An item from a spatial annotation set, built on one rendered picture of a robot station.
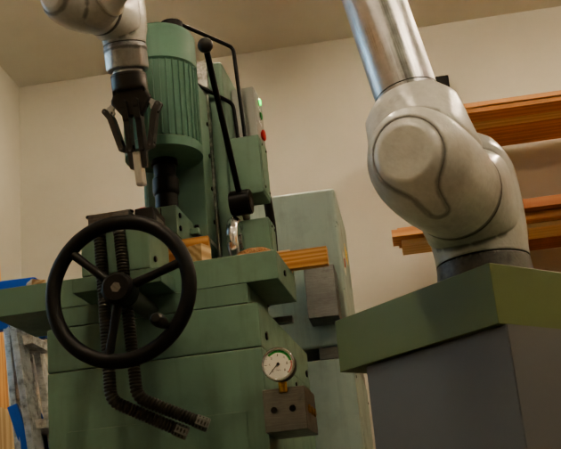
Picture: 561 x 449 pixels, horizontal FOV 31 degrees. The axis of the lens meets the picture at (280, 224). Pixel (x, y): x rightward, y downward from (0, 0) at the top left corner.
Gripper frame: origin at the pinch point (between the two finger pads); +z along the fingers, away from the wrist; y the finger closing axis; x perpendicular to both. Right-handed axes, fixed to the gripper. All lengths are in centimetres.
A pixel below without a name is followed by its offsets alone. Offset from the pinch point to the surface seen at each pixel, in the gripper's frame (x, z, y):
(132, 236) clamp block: 12.3, 14.5, -0.5
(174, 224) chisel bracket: -10.3, 11.5, -3.1
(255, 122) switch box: -50, -14, -17
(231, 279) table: 5.3, 25.2, -17.5
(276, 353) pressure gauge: 16, 40, -27
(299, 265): -11.0, 24.0, -29.0
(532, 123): -244, -28, -103
